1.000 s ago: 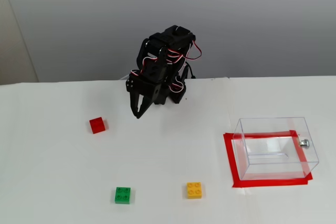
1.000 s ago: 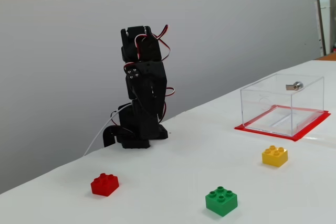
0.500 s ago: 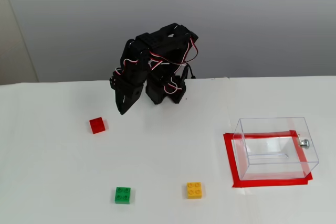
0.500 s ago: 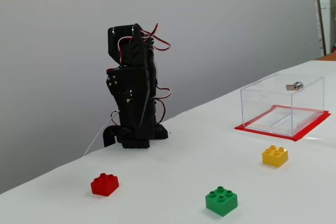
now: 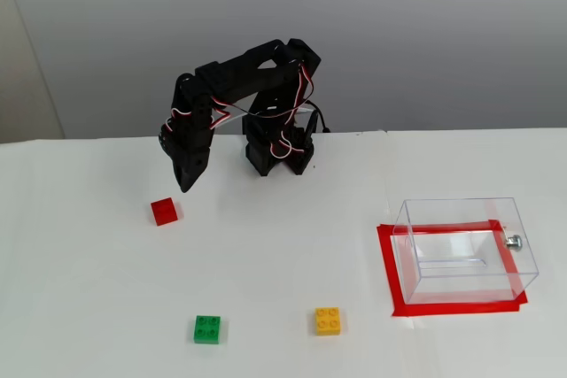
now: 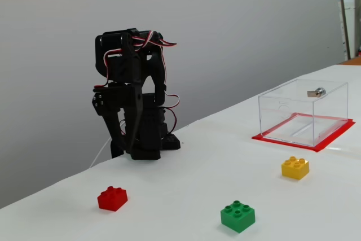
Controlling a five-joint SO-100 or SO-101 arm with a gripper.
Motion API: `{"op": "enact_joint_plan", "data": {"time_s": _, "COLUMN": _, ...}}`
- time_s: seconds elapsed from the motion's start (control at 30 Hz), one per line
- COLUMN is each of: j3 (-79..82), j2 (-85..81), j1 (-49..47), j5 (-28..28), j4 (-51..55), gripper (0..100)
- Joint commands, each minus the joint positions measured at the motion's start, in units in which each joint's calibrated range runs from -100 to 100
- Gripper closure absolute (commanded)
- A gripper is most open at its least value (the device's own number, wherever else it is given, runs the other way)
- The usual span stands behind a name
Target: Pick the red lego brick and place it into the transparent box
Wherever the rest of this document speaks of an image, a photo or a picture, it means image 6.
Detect white power cable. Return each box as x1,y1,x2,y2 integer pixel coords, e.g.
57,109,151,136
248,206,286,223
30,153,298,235
90,136,112,168

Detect wooden table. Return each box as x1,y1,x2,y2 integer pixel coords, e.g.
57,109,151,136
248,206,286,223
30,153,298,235
338,56,361,66

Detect silver metal box lock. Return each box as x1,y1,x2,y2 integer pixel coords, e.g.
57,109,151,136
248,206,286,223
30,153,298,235
306,87,327,99

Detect white cabinet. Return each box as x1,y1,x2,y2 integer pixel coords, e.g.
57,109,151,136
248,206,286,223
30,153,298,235
341,0,356,58

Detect red tape frame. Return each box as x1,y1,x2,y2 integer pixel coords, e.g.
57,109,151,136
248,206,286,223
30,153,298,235
252,112,356,153

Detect yellow lego brick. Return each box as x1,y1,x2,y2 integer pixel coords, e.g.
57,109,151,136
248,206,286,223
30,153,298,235
281,156,310,181

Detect transparent plastic box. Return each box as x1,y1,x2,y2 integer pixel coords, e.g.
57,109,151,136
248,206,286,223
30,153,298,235
258,78,349,148

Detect grey metal shelf post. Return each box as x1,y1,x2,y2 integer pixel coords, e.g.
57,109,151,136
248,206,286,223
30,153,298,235
337,0,352,61

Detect green lego brick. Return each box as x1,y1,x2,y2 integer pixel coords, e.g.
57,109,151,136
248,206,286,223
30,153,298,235
220,200,256,234

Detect red lego brick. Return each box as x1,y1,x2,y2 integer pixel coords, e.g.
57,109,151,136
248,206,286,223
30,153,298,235
97,186,129,212

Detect red white elbow servo cable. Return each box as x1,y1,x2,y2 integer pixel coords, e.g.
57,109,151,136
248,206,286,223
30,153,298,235
131,30,178,49

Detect black robot base with clamp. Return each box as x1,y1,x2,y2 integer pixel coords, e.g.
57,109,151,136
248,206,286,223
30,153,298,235
109,132,181,160

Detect red white shoulder servo cable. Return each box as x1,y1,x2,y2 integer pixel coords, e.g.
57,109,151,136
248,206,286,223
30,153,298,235
165,85,181,134

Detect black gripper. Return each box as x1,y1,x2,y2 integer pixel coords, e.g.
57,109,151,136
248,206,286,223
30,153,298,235
92,82,145,156

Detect red white gripper servo cable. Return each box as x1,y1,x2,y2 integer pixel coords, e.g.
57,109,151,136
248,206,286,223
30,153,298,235
94,50,125,89

